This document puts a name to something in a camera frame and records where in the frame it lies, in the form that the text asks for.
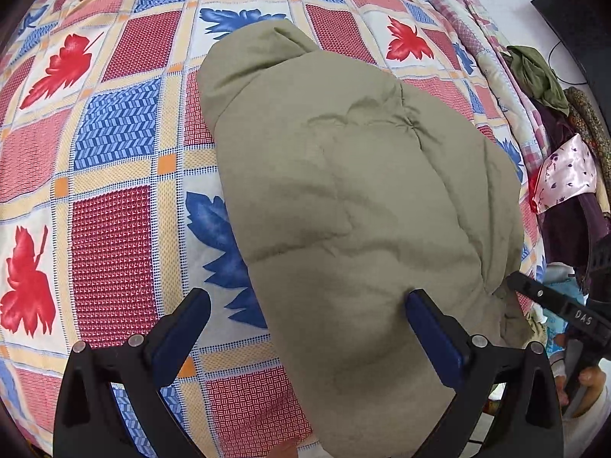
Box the khaki puffer jacket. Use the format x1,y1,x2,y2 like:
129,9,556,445
197,19,533,458

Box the leaf-print checked blanket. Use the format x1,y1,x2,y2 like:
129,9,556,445
0,0,547,458

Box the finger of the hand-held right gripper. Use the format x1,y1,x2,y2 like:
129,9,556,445
507,272,576,318

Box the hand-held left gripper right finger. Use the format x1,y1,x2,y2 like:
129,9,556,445
405,289,565,458

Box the pale pink checked quilt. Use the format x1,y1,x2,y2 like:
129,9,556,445
391,0,550,163

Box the brown patterned cloth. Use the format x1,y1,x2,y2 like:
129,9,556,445
563,87,611,177

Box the black cable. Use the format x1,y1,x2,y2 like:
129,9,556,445
548,40,590,84

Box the person's right forearm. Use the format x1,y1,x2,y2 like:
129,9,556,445
561,389,611,458

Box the dark purple cloth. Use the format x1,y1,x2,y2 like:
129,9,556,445
532,100,611,268

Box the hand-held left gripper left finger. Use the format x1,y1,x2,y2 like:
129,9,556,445
52,287,213,458

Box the person's right hand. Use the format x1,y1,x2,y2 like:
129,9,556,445
551,355,611,408

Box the pink floral satin cloth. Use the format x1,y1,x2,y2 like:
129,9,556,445
531,134,597,214

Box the olive green garment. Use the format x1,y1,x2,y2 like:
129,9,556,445
506,45,571,116

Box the light blue printed cloth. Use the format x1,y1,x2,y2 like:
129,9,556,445
527,262,590,358

